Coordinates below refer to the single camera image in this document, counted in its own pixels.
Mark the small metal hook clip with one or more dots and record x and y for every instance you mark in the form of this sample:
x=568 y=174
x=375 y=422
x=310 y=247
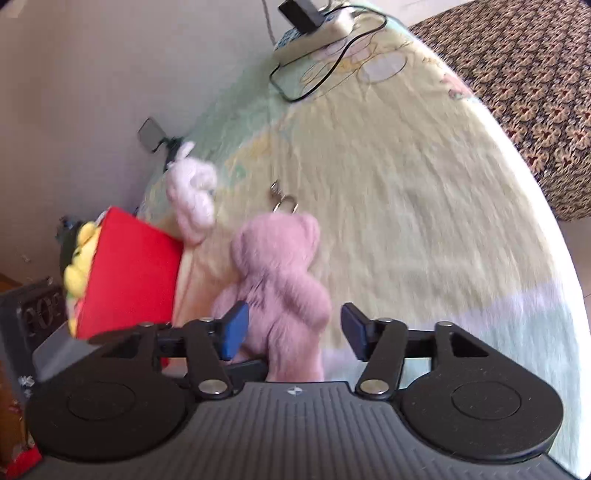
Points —
x=275 y=189

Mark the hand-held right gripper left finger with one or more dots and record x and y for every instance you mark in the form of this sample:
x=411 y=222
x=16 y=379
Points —
x=235 y=328

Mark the black charger adapter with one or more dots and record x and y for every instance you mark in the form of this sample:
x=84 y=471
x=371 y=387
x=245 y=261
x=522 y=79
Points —
x=302 y=16

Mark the black clip-on mirror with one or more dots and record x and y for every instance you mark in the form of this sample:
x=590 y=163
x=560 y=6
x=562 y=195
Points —
x=148 y=134

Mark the red printed package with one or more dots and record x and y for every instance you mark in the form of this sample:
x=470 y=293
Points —
x=18 y=461

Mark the brown floral patterned cloth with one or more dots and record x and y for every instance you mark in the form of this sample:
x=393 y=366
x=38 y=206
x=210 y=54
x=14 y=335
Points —
x=531 y=92

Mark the yellow tiger plush toy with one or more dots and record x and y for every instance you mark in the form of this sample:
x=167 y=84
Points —
x=78 y=272

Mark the white power strip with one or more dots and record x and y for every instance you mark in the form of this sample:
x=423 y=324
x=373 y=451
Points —
x=323 y=37

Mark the white bunny plush toy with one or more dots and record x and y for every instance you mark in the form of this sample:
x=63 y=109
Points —
x=194 y=203

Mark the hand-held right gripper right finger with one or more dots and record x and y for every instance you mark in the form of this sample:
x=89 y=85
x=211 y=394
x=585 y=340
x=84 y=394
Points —
x=353 y=328

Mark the red cardboard box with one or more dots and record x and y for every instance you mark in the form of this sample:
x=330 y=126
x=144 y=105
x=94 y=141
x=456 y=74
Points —
x=129 y=272

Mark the pink bear plush toy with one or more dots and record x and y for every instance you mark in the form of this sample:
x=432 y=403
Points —
x=277 y=277

